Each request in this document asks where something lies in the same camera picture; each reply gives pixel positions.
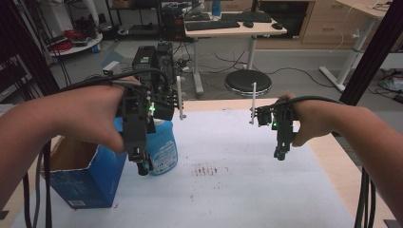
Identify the small white box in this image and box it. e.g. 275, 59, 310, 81
101, 60, 122, 76

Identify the black floor cable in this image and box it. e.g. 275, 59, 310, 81
214, 51, 336, 89

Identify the black hanging cable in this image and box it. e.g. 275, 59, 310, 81
366, 179, 377, 228
354, 165, 369, 228
21, 171, 33, 228
42, 140, 54, 228

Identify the black computer tower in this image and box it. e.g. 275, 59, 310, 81
131, 45, 157, 84
154, 42, 178, 86

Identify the blue detergent bottle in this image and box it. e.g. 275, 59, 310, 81
146, 118, 179, 177

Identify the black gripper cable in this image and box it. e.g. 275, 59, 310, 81
290, 95, 346, 106
58, 68, 171, 95

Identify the wooden drawer cabinet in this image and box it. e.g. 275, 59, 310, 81
253, 0, 364, 51

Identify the blue cardboard box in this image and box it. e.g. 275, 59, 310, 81
40, 116, 128, 211

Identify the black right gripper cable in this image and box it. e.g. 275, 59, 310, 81
290, 95, 346, 106

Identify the black keyboard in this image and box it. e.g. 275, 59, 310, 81
220, 11, 274, 24
184, 19, 241, 32

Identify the round black stool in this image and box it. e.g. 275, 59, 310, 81
223, 68, 274, 98

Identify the blue plastic bottle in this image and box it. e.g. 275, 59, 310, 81
211, 0, 222, 17

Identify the person's left hand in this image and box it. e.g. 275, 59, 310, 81
50, 75, 142, 155

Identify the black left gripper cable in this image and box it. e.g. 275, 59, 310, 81
58, 68, 171, 95

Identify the person's right hand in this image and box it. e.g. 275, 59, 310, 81
279, 91, 337, 148

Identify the round white table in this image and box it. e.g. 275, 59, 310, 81
47, 30, 105, 58

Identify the grey hanging cable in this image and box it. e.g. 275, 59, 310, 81
32, 151, 45, 228

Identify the white-legged corner desk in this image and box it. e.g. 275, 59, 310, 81
318, 0, 395, 93

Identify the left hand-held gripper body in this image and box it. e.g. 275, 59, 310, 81
120, 75, 187, 162

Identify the red cable coil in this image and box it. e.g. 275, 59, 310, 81
48, 28, 84, 53

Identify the black computer case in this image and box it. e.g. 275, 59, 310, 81
159, 5, 187, 42

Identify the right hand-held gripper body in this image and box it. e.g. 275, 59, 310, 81
249, 82, 300, 151

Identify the white foam mat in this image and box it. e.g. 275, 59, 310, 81
10, 108, 356, 228

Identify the light wooden desk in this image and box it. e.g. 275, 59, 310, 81
183, 11, 288, 97

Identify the black metal frame post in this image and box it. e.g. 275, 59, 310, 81
0, 0, 62, 98
337, 0, 403, 106

